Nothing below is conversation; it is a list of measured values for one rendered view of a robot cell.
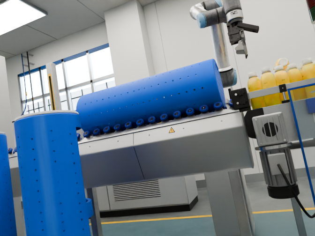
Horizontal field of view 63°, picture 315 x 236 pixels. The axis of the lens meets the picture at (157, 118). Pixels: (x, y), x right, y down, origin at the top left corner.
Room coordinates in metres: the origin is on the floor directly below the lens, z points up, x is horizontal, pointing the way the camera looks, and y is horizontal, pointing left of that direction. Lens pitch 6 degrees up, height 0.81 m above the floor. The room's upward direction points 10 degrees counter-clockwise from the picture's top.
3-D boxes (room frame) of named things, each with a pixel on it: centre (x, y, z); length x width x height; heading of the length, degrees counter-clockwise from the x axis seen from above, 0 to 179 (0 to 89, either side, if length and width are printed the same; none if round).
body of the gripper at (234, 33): (1.37, -0.51, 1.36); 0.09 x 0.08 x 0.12; 69
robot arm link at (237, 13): (1.37, -0.52, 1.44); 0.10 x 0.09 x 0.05; 159
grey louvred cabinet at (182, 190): (3.71, 0.74, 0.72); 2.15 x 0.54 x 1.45; 70
